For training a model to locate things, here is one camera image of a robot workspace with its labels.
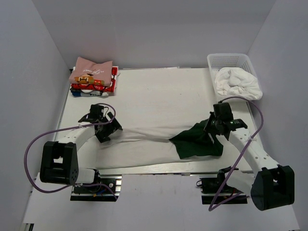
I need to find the folded pink t-shirt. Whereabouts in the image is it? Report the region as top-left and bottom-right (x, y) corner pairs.
(69, 57), (113, 87)

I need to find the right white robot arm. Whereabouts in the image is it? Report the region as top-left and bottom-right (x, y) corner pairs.
(204, 100), (295, 211)

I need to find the crumpled white t-shirt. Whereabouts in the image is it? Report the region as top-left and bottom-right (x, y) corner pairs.
(215, 67), (263, 100)

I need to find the folded blue white t-shirt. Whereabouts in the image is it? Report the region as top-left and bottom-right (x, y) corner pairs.
(70, 88), (114, 97)

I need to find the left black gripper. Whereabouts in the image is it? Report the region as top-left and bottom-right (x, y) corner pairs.
(96, 112), (122, 142)

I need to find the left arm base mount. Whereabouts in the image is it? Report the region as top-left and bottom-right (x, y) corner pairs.
(70, 176), (122, 202)

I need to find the folded red t-shirt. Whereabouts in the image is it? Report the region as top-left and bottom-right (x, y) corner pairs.
(70, 65), (119, 93)

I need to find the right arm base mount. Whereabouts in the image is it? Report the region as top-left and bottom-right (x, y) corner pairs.
(196, 177), (248, 205)

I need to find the white plastic basket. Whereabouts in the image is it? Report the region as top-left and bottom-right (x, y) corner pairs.
(207, 53), (257, 102)

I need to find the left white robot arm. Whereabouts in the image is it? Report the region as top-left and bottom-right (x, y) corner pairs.
(40, 103), (122, 192)

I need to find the white and green raglan t-shirt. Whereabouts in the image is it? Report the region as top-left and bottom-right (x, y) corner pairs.
(95, 120), (223, 169)

